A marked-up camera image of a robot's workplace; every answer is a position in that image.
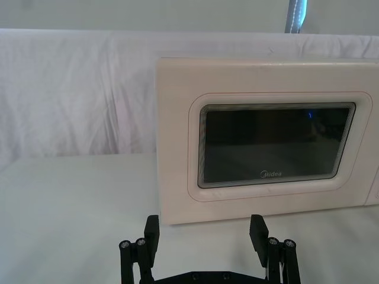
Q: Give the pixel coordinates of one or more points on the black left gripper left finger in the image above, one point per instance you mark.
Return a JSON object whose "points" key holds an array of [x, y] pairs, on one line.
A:
{"points": [[151, 239]]}

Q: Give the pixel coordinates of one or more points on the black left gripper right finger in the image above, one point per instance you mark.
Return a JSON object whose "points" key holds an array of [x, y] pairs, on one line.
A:
{"points": [[260, 239]]}

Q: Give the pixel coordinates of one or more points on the white table cloth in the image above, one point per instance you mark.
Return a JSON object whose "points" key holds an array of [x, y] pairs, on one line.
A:
{"points": [[65, 222]]}

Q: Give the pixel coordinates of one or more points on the cream microwave oven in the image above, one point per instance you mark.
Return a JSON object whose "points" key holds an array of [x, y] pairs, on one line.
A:
{"points": [[174, 133]]}

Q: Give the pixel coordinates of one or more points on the white curtain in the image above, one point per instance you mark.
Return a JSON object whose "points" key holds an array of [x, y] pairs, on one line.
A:
{"points": [[74, 94]]}

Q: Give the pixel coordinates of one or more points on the grey striped post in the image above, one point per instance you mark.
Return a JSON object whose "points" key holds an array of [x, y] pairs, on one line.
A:
{"points": [[296, 16]]}

